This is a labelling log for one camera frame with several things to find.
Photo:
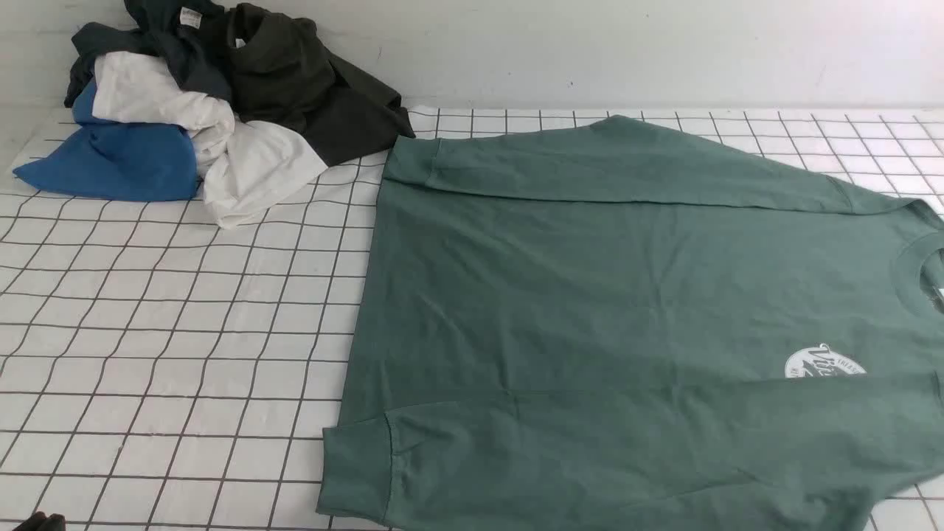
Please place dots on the dark olive shirt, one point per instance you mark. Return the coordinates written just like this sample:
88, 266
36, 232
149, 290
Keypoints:
280, 72

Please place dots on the green long-sleeve shirt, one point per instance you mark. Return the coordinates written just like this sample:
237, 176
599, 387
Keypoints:
626, 327

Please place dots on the dark teal shirt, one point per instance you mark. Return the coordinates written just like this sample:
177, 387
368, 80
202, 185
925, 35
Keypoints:
176, 31

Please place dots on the white shirt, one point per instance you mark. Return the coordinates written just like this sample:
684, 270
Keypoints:
246, 168

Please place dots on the blue shirt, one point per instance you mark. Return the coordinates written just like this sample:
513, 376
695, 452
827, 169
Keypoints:
104, 159

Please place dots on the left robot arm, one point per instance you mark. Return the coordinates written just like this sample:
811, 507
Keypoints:
39, 521

